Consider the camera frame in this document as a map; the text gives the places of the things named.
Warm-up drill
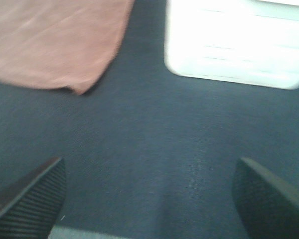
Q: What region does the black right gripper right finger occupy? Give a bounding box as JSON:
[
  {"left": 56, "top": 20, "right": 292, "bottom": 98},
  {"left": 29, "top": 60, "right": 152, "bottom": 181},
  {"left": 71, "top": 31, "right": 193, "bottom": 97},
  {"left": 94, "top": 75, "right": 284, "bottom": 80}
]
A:
[{"left": 232, "top": 157, "right": 299, "bottom": 239}]

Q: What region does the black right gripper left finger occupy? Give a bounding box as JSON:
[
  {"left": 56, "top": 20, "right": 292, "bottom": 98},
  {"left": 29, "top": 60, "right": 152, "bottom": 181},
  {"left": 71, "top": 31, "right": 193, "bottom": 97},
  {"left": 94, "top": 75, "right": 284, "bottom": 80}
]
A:
[{"left": 0, "top": 158, "right": 66, "bottom": 239}]

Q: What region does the black table cloth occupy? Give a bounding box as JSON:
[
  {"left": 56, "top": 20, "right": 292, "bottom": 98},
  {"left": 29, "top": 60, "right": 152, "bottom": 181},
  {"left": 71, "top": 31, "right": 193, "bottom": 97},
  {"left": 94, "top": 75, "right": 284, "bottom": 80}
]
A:
[{"left": 0, "top": 0, "right": 299, "bottom": 239}]

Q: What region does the white storage bin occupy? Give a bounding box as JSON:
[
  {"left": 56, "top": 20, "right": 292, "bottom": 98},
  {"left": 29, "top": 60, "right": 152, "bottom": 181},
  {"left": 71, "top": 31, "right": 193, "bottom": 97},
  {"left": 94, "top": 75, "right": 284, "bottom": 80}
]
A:
[{"left": 164, "top": 0, "right": 299, "bottom": 90}]

